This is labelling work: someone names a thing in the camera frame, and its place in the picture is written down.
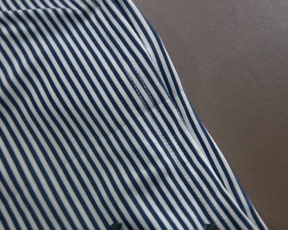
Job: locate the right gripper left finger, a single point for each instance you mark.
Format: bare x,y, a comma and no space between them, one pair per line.
116,226

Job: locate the striped polo shirt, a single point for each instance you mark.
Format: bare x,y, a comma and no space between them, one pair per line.
95,127

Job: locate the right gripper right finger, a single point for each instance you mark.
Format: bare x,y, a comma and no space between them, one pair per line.
210,226

